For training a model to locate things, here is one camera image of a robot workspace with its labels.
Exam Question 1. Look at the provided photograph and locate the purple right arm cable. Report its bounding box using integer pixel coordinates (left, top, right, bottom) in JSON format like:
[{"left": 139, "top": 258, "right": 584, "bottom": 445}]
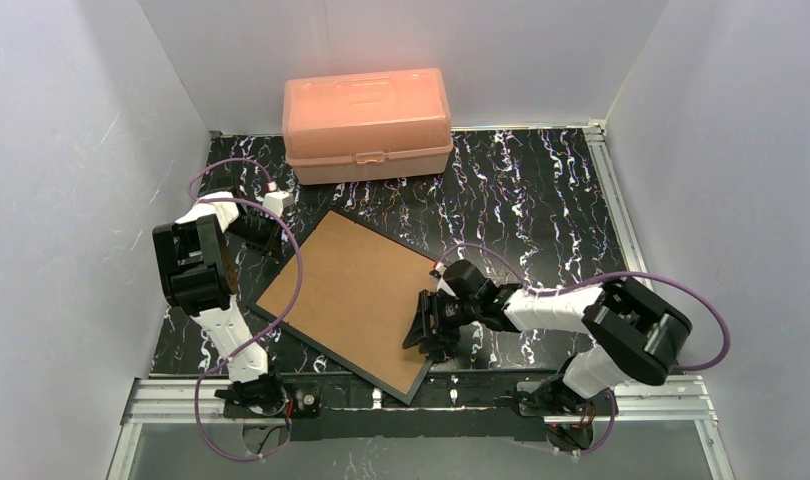
[{"left": 430, "top": 243, "right": 732, "bottom": 458}]

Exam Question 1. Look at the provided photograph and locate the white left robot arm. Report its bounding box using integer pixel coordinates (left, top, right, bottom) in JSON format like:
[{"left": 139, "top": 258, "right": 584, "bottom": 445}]
[{"left": 152, "top": 183, "right": 290, "bottom": 384}]

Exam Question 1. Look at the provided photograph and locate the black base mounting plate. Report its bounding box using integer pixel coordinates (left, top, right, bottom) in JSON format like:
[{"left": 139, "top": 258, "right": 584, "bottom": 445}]
[{"left": 222, "top": 370, "right": 618, "bottom": 442}]

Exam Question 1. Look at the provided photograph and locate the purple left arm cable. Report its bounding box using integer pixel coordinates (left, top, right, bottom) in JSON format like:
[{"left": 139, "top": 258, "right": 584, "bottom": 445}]
[{"left": 186, "top": 157, "right": 304, "bottom": 463}]

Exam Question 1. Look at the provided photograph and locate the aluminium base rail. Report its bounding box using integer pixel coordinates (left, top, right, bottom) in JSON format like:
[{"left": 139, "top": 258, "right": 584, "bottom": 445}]
[{"left": 108, "top": 370, "right": 733, "bottom": 479}]

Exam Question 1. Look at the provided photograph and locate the pink plastic storage box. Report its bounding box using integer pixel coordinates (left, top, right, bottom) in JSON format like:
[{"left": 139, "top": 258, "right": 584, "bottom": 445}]
[{"left": 282, "top": 68, "right": 453, "bottom": 185}]

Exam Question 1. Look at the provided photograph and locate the black picture frame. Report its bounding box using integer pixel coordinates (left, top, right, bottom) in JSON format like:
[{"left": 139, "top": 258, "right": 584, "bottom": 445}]
[{"left": 245, "top": 208, "right": 461, "bottom": 407}]

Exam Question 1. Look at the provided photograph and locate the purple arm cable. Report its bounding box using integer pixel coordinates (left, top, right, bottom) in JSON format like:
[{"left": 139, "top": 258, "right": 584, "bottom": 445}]
[
  {"left": 186, "top": 157, "right": 304, "bottom": 463},
  {"left": 430, "top": 243, "right": 732, "bottom": 458}
]

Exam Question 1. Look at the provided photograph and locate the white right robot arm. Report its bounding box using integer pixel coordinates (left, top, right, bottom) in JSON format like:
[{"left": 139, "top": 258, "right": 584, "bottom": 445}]
[{"left": 402, "top": 260, "right": 693, "bottom": 406}]

